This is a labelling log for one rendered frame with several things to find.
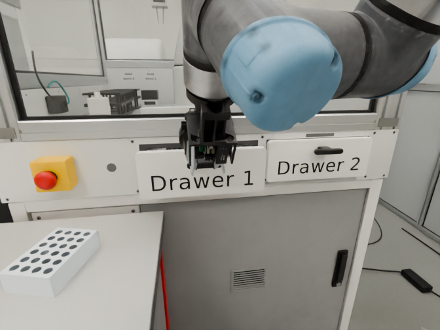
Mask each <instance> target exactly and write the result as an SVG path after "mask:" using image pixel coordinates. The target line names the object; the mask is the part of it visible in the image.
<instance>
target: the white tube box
mask: <svg viewBox="0 0 440 330"><path fill-rule="evenodd" d="M99 247H100V239H99V235H98V230H90V229H71V228H62V227H58V228H56V229H55V230H53V231H52V232H51V233H50V234H49V235H47V236H46V237H44V238H43V239H42V240H41V241H40V242H38V243H37V244H35V245H34V246H33V247H32V248H30V249H29V250H28V251H26V252H25V253H24V254H23V255H21V256H20V257H19V258H17V259H16V260H15V261H13V262H12V263H11V264H10V265H9V266H7V267H6V268H4V269H3V270H2V271H1V272H0V281H1V284H2V286H3V289H4V291H5V293H13V294H20V295H33V296H40V297H52V298H54V297H55V296H56V295H57V294H58V293H59V292H60V291H61V290H62V289H63V288H64V287H65V285H66V284H67V283H68V282H69V281H70V280H71V279H72V277H74V275H76V273H77V272H78V271H79V270H80V269H81V268H82V266H83V265H84V264H85V263H86V262H87V260H89V258H91V256H93V254H94V253H95V252H96V251H97V250H98V248H99Z"/></svg>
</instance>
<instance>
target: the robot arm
mask: <svg viewBox="0 0 440 330"><path fill-rule="evenodd" d="M181 12H182V31H183V80H184V84H185V86H186V95H187V98H188V99H189V101H190V102H191V103H193V104H194V106H195V108H189V111H188V112H187V113H185V120H186V121H181V128H180V129H179V142H180V144H181V146H182V147H183V149H184V152H185V157H186V159H187V162H188V163H189V166H190V169H191V175H192V176H193V172H194V170H197V167H198V159H202V158H205V161H208V160H211V161H213V169H216V168H218V167H219V166H220V165H221V169H222V171H223V174H225V164H226V163H227V158H228V157H230V163H231V164H233V161H234V156H235V152H236V146H237V139H236V134H235V131H234V123H233V120H232V117H231V111H230V106H231V105H232V104H233V103H235V104H236V105H237V106H238V107H239V108H240V109H241V111H242V112H243V114H244V115H245V116H246V118H247V119H248V121H250V123H252V125H254V126H255V127H257V128H259V129H261V130H265V131H269V132H281V131H284V130H288V129H291V128H292V127H293V126H294V125H295V124H296V123H298V122H299V123H301V124H302V123H304V122H306V121H308V120H309V119H311V118H312V117H313V116H315V115H316V114H317V113H319V112H320V111H321V110H322V109H323V108H324V107H325V106H326V104H327V103H328V102H329V100H334V99H346V98H362V99H377V98H383V97H386V96H389V95H394V94H399V93H402V92H405V91H407V90H409V89H411V88H412V87H414V86H416V85H417V84H418V83H419V82H420V81H422V80H423V79H424V78H425V77H426V75H427V74H428V73H429V72H430V70H431V67H432V65H433V63H434V61H435V58H436V57H437V51H438V44H437V42H438V40H440V0H360V1H359V3H358V4H357V6H356V7H355V9H354V11H353V12H348V11H341V10H340V11H338V10H329V9H321V8H316V7H306V6H300V5H293V4H290V3H286V2H285V1H282V0H181ZM232 146H234V149H233V152H232Z"/></svg>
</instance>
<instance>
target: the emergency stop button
mask: <svg viewBox="0 0 440 330"><path fill-rule="evenodd" d="M34 183H35V184H36V186H37V187H38V188H40V189H42V190H50V189H52V188H53V187H55V186H56V183H57V179H56V177H55V175H54V174H52V173H50V172H39V173H38V174H37V175H36V176H35V177H34Z"/></svg>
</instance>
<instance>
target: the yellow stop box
mask: <svg viewBox="0 0 440 330"><path fill-rule="evenodd" d="M29 167H30V170H31V174H32V177H33V181H34V177H35V176H36V175H37V174H38V173H39V172H50V173H52V174H54V175H55V177H56V179H57V183H56V186H55V187H53V188H52V189H50V190H42V189H40V188H38V187H37V186H36V184H35V183H34V184H35V188H36V191H37V192H38V193H45V192H56V191H70V190H72V189H73V188H74V187H75V186H76V185H77V183H78V181H77V175H76V171H75V165H74V161H73V157H72V156H70V155H68V156H40V157H39V158H36V159H35V160H32V161H31V162H30V163H29Z"/></svg>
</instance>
